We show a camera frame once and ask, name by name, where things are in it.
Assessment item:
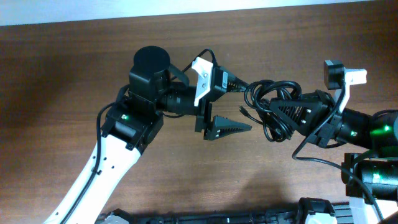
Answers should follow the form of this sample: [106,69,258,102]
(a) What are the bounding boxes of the black usb cables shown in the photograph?
[238,80,303,144]

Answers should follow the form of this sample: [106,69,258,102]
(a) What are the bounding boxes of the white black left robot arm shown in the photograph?
[47,45,251,223]

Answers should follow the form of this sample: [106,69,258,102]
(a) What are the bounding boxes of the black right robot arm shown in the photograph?
[270,91,397,222]

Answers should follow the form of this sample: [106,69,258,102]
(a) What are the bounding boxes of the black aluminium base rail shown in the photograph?
[95,198,354,224]

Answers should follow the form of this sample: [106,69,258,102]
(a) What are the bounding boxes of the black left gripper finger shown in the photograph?
[203,116,252,141]
[226,73,249,93]

